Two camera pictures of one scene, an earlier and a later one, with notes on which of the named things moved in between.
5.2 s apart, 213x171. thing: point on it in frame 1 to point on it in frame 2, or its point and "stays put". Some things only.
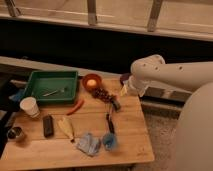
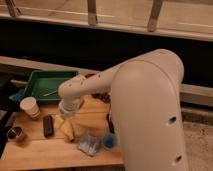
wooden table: (101, 127) stays put
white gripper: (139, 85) to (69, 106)
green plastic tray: (53, 86) stays put
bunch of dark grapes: (102, 93) stays put
